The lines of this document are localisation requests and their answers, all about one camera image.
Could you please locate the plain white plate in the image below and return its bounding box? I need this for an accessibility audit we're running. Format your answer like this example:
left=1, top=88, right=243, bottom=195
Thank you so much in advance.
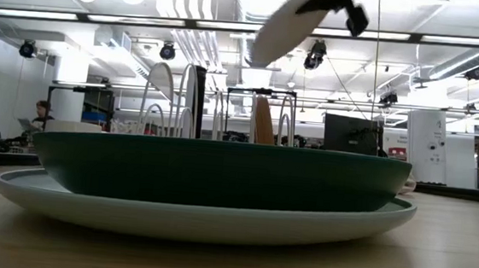
left=244, top=0, right=333, bottom=73

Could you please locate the brown wooden plate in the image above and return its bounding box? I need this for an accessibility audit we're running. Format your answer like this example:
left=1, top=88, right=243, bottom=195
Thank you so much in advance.
left=252, top=94, right=278, bottom=146

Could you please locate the dark green deep plate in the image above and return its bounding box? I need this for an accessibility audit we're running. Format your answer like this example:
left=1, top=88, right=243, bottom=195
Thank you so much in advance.
left=27, top=125, right=414, bottom=223

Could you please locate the light blue plate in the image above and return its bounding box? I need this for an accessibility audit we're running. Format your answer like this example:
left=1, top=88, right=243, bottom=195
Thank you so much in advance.
left=0, top=164, right=418, bottom=259

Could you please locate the black computer monitor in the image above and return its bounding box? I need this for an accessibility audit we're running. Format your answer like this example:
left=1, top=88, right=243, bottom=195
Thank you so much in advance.
left=322, top=113, right=386, bottom=158

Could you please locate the red storage box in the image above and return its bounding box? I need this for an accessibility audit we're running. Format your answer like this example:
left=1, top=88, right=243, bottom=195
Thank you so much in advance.
left=387, top=146, right=409, bottom=159

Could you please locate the white utility cabinet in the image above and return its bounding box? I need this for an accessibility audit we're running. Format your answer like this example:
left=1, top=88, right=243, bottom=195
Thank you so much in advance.
left=402, top=108, right=453, bottom=186

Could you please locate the white striped towel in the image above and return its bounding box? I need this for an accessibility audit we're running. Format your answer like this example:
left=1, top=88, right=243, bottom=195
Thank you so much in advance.
left=401, top=172, right=418, bottom=195

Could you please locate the blue box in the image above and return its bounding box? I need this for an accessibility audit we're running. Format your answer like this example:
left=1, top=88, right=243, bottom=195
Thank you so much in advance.
left=80, top=110, right=108, bottom=124

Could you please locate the black shelving unit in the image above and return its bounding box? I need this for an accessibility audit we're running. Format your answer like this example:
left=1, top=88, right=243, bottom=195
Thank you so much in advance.
left=44, top=83, right=116, bottom=133

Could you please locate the person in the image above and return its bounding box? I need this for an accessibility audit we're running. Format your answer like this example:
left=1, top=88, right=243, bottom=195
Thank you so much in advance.
left=29, top=99, right=58, bottom=133

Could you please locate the grey laptop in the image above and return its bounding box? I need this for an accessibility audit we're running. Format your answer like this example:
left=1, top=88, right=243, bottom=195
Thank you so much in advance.
left=16, top=117, right=39, bottom=132

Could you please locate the black ceiling camera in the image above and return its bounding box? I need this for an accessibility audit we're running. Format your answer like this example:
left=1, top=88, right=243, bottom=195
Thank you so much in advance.
left=303, top=38, right=329, bottom=73
left=379, top=90, right=400, bottom=107
left=18, top=39, right=38, bottom=60
left=158, top=40, right=178, bottom=61
left=463, top=64, right=479, bottom=83

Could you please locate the thin hanging cable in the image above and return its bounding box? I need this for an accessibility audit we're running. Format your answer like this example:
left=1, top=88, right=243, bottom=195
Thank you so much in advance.
left=367, top=0, right=383, bottom=119

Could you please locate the white wire dish rack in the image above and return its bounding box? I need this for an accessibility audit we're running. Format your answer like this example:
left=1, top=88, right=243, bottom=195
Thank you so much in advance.
left=136, top=60, right=301, bottom=148

